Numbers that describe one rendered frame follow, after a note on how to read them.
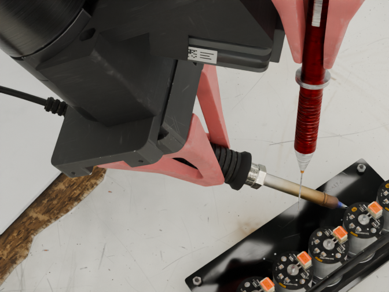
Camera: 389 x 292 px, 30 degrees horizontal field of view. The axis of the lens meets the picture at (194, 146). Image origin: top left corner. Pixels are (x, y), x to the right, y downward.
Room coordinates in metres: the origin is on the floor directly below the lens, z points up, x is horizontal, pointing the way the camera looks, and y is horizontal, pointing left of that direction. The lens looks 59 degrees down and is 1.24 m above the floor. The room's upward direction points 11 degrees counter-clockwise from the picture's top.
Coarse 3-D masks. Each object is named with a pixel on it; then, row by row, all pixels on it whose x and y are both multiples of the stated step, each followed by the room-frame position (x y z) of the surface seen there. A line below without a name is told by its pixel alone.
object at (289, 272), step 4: (292, 264) 0.16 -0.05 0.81; (288, 268) 0.16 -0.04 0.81; (296, 268) 0.16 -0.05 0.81; (288, 272) 0.16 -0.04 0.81; (292, 272) 0.15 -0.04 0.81; (296, 272) 0.15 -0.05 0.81; (276, 284) 0.15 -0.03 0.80; (308, 284) 0.15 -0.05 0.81; (276, 288) 0.15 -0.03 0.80; (280, 288) 0.15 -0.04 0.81
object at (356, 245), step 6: (360, 216) 0.18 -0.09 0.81; (366, 216) 0.18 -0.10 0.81; (360, 222) 0.18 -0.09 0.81; (366, 222) 0.18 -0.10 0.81; (348, 234) 0.17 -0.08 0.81; (348, 240) 0.17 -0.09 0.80; (354, 240) 0.17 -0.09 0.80; (360, 240) 0.17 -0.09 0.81; (366, 240) 0.17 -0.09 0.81; (372, 240) 0.17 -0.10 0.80; (354, 246) 0.17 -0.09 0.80; (360, 246) 0.17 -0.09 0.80; (366, 246) 0.17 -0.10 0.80; (348, 252) 0.17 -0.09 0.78; (354, 252) 0.17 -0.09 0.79; (348, 258) 0.17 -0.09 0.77; (366, 258) 0.17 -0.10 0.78
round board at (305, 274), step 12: (288, 252) 0.17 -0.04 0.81; (276, 264) 0.16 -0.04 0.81; (288, 264) 0.16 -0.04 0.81; (300, 264) 0.16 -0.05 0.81; (312, 264) 0.16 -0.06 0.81; (276, 276) 0.15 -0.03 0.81; (288, 276) 0.15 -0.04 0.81; (300, 276) 0.15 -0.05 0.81; (312, 276) 0.15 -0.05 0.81; (288, 288) 0.15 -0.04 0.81; (300, 288) 0.14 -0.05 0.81
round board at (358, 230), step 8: (352, 208) 0.19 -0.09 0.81; (360, 208) 0.19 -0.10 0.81; (344, 216) 0.18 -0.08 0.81; (352, 216) 0.18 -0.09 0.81; (368, 216) 0.18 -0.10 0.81; (344, 224) 0.18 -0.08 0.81; (352, 224) 0.18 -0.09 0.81; (368, 224) 0.18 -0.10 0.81; (376, 224) 0.17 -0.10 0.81; (352, 232) 0.17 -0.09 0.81; (360, 232) 0.17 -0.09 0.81; (368, 232) 0.17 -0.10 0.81; (376, 232) 0.17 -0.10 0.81
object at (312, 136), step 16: (320, 0) 0.20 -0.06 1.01; (320, 16) 0.19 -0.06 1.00; (320, 32) 0.19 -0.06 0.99; (304, 48) 0.19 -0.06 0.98; (320, 48) 0.19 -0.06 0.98; (304, 64) 0.19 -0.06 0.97; (320, 64) 0.19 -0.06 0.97; (304, 80) 0.19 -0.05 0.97; (320, 80) 0.18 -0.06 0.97; (304, 96) 0.18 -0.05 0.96; (320, 96) 0.18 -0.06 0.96; (304, 112) 0.18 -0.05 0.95; (320, 112) 0.18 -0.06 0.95; (304, 128) 0.18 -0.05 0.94; (304, 144) 0.17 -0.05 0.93
